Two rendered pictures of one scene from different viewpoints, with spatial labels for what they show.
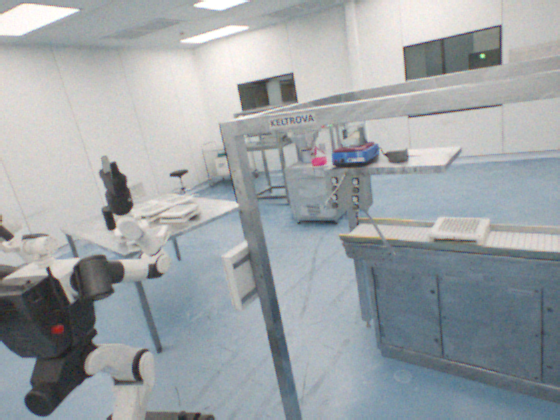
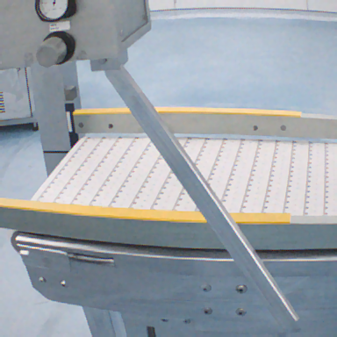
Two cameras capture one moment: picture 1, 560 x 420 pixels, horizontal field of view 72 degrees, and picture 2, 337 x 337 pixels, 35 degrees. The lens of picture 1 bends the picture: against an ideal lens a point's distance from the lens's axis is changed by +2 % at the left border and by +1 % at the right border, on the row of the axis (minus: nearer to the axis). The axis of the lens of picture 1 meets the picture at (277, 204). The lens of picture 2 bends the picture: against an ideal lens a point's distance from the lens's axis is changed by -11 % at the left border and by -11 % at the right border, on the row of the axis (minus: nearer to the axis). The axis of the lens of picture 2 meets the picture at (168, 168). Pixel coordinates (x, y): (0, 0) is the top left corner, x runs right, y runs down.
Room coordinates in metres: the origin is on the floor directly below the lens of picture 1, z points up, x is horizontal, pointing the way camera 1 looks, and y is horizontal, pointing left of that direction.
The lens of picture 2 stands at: (1.44, -0.32, 1.14)
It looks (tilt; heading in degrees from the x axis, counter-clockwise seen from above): 27 degrees down; 340
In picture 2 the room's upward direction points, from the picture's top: 6 degrees counter-clockwise
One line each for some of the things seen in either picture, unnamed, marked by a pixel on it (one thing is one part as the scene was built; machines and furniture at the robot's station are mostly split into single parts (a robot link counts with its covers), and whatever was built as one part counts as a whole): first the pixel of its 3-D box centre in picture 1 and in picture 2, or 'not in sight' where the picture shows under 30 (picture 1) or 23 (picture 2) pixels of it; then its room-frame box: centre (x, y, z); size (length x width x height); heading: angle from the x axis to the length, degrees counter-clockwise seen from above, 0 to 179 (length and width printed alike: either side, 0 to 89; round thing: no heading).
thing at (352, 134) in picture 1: (352, 128); not in sight; (2.05, -0.47, 1.43); 0.15 x 0.15 x 0.19
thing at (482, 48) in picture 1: (450, 75); not in sight; (6.23, -3.09, 1.43); 1.38 x 0.01 x 1.16; 59
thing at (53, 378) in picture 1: (64, 369); not in sight; (1.28, 0.93, 0.82); 0.28 x 0.13 x 0.18; 165
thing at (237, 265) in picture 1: (244, 274); not in sight; (1.54, 0.21, 0.94); 0.17 x 0.06 x 0.26; 142
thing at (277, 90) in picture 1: (269, 106); not in sight; (7.96, -0.20, 1.43); 1.32 x 0.01 x 1.11; 59
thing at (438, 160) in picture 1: (391, 161); not in sight; (1.98, -0.64, 1.22); 0.62 x 0.38 x 0.04; 52
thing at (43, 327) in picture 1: (45, 305); not in sight; (1.31, 0.92, 1.09); 0.34 x 0.30 x 0.36; 75
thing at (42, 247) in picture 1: (40, 248); not in sight; (1.37, 0.90, 1.29); 0.10 x 0.07 x 0.09; 75
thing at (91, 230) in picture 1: (149, 217); not in sight; (3.35, 1.18, 0.81); 1.50 x 1.10 x 0.04; 42
